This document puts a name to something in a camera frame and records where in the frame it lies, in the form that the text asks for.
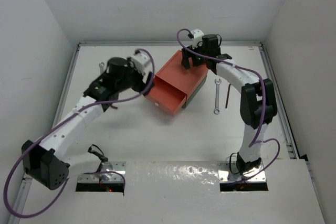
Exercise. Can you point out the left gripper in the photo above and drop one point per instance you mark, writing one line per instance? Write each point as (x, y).
(140, 86)

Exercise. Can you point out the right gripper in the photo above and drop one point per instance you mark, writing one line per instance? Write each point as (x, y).
(187, 54)

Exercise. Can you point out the silver wrench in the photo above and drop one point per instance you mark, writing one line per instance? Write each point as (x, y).
(101, 67)
(217, 90)

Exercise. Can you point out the green drawer box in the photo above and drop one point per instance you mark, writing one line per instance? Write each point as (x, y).
(191, 97)

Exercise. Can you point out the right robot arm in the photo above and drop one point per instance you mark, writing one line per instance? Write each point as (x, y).
(258, 104)

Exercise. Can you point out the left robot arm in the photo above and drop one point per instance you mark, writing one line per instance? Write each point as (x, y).
(45, 160)

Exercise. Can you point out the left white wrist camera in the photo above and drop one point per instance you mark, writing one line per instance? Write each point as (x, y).
(140, 61)

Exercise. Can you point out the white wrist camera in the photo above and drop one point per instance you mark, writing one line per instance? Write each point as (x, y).
(140, 61)
(196, 36)

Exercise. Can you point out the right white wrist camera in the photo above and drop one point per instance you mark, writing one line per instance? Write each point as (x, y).
(196, 36)

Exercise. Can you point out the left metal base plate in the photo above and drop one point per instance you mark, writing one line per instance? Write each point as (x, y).
(108, 172)

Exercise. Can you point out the metal base plate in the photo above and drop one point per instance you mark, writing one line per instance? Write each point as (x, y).
(108, 172)
(228, 173)

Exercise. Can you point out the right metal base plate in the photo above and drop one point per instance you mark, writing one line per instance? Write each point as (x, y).
(228, 173)

